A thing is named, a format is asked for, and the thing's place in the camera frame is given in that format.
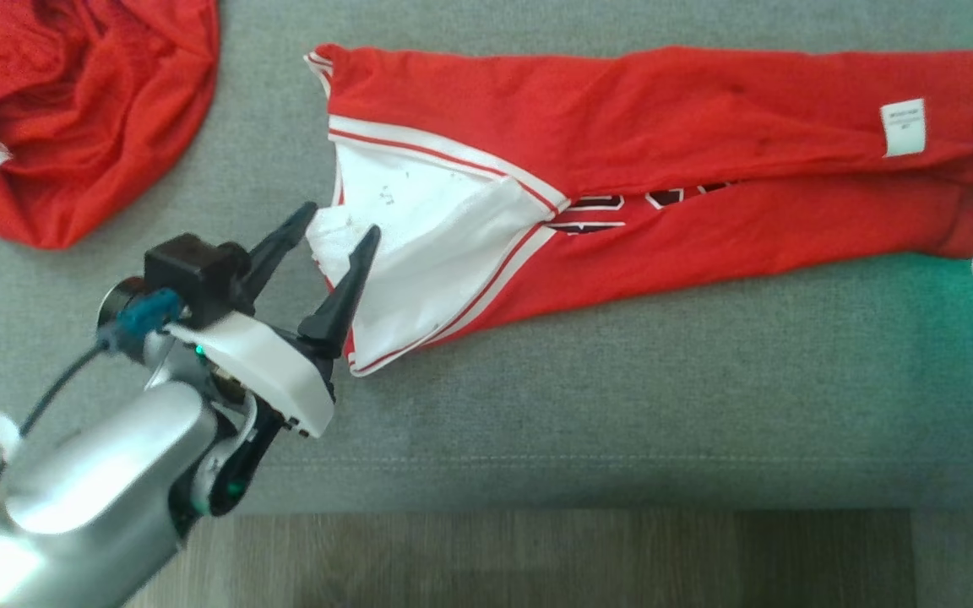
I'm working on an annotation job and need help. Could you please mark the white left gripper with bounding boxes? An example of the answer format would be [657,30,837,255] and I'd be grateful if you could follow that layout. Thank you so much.
[169,200,383,441]

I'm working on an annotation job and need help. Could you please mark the red and white jersey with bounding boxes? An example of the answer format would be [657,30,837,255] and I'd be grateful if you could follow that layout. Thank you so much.
[304,43,973,379]

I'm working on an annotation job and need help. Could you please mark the crumpled red garment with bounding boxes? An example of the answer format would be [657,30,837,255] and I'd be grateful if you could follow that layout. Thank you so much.
[0,0,222,251]

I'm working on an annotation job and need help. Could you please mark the grey fabric sofa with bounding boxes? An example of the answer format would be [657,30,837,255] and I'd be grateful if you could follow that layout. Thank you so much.
[0,0,973,516]

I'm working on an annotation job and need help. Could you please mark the left cable with blue plug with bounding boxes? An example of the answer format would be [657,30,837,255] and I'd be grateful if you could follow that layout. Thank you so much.
[0,288,184,512]

